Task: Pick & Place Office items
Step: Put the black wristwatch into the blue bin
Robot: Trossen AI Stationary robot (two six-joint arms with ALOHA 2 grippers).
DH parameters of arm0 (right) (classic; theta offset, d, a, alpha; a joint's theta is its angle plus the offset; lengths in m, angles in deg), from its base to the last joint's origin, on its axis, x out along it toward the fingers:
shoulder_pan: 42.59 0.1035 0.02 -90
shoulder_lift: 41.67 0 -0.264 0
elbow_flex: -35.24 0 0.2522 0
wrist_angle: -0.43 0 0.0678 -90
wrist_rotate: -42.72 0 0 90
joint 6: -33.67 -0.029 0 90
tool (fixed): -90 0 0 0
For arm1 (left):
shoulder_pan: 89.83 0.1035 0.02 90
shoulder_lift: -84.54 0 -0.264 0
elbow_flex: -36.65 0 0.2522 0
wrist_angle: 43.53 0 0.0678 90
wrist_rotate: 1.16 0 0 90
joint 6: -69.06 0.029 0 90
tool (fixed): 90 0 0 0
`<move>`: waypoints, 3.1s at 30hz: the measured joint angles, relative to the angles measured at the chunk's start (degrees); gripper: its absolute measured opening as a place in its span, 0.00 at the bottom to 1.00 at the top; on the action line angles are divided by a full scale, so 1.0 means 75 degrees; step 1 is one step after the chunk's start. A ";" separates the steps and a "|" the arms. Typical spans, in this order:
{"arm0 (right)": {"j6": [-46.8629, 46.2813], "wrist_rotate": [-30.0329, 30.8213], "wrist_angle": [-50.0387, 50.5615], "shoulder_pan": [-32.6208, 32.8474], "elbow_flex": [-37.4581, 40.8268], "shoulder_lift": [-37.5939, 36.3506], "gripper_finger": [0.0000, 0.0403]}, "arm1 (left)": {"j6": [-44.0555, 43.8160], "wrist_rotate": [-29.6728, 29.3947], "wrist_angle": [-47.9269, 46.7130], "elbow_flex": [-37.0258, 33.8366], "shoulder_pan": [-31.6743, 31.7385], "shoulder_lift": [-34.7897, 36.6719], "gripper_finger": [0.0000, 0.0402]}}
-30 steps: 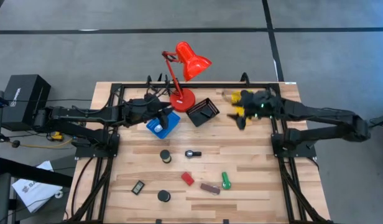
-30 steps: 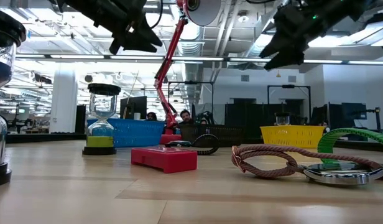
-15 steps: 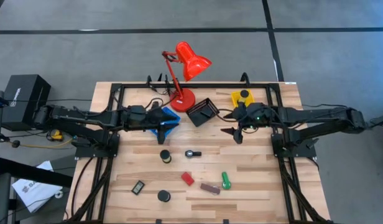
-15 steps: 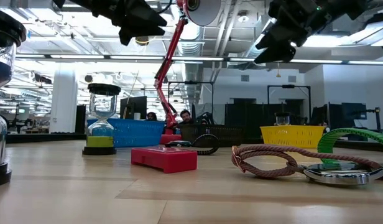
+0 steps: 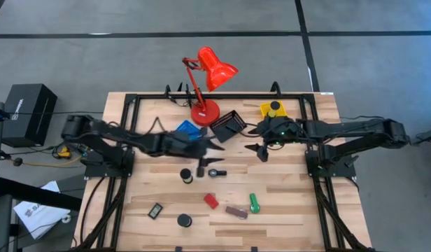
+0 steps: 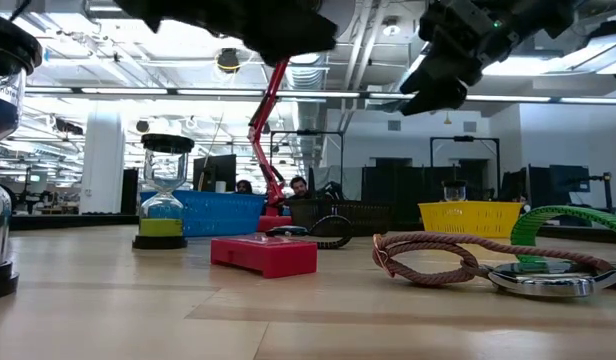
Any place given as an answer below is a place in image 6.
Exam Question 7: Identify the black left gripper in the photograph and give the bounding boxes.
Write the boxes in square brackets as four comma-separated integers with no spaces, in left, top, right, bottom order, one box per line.
[112,0,338,67]

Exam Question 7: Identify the black portal frame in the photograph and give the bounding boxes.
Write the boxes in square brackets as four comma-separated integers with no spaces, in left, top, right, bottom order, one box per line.
[429,134,501,202]

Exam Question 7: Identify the hourglass with green sand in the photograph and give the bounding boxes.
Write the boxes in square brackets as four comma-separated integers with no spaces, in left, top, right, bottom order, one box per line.
[131,132,196,251]

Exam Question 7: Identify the green band watch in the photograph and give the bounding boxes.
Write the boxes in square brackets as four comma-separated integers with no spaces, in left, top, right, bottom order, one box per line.
[509,204,616,290]

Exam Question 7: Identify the black aluminium table frame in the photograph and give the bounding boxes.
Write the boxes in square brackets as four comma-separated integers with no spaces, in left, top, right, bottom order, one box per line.
[8,212,616,247]

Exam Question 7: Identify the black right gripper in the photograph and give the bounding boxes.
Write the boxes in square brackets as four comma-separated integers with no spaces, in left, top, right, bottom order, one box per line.
[398,0,529,117]

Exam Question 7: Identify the red rectangular box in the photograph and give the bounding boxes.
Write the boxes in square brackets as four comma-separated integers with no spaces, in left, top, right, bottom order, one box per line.
[209,234,320,280]

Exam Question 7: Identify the black monitor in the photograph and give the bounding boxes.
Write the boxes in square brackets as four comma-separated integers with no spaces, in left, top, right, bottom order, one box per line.
[192,153,238,193]

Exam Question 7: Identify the round black ceiling device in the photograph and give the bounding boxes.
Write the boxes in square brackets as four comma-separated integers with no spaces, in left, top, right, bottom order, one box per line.
[216,47,242,75]

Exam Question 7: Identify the yellow plastic basket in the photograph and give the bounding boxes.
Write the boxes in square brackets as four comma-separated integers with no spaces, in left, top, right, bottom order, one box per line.
[416,200,525,240]

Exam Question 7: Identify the black plastic basket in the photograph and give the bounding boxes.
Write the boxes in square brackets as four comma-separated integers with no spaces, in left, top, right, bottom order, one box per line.
[286,198,395,238]

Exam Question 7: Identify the dark monitor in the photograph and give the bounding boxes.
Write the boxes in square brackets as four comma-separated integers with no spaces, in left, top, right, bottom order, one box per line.
[549,164,593,195]

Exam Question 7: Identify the long ceiling light strip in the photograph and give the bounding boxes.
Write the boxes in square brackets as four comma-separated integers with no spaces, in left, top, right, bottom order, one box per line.
[25,85,616,106]

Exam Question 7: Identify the black cabinet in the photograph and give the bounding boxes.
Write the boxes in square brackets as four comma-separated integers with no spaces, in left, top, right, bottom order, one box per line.
[119,167,140,216]

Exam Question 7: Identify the black band watch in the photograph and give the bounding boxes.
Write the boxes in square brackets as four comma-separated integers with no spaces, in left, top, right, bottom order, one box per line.
[264,214,355,251]

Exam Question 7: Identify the hourglass with blue sand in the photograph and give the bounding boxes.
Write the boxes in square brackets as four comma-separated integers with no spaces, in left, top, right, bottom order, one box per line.
[0,10,44,302]

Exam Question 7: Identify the blue plastic basket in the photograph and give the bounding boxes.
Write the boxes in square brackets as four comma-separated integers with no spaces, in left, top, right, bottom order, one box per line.
[139,189,267,238]

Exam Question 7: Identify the red desk lamp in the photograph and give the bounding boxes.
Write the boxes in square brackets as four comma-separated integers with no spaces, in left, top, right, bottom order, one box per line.
[246,0,360,234]

